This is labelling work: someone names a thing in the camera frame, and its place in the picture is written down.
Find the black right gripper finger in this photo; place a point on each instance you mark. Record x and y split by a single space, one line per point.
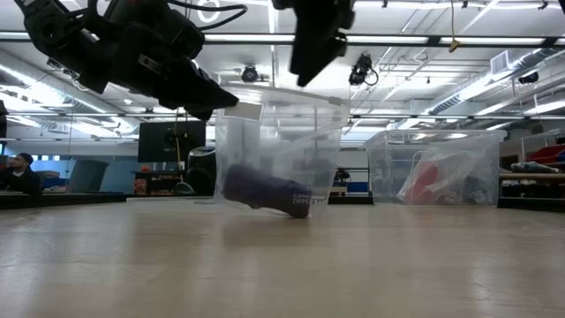
311 62
341 44

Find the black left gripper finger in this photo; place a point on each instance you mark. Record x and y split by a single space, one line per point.
201 114
203 95

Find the clear plastic zip bag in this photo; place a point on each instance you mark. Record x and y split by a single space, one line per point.
282 141

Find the blue elastic bandage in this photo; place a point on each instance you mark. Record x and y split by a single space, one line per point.
265 190

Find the clear plastic storage bin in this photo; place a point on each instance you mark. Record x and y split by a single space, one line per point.
384 168

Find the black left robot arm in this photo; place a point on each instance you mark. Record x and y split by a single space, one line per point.
57 40

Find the black background robot arm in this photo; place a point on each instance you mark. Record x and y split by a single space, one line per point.
341 175

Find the black monitor screen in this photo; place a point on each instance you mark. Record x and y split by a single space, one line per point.
154 141

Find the yellow hanging tag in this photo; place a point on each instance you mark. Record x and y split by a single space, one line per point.
454 45

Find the red item in bin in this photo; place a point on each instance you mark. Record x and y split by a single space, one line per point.
421 181

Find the person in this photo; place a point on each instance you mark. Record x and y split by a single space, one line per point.
22 176

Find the crumpled clear plastic bag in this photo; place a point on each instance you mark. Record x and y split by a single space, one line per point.
463 172

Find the wooden workbench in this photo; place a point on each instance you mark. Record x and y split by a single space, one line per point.
529 176

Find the red storage bin rack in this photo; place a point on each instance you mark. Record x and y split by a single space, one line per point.
547 155

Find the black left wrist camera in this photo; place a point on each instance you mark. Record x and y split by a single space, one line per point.
172 28

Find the round black ceiling camera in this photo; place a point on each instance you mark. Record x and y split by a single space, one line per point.
249 74

